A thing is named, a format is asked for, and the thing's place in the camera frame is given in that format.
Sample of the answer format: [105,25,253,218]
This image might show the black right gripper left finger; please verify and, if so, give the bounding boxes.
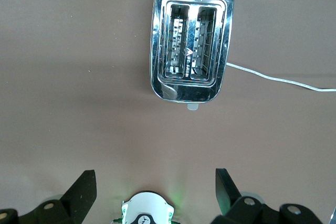
[0,169,98,224]

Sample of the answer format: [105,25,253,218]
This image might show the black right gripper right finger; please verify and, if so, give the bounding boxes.
[211,168,324,224]

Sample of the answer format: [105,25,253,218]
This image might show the chrome and cream toaster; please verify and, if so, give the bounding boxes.
[149,0,235,111]

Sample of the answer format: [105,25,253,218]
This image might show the brown table cover sheet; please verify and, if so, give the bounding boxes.
[0,0,336,224]

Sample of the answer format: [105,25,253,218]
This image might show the white toaster power cable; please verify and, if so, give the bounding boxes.
[225,62,336,93]

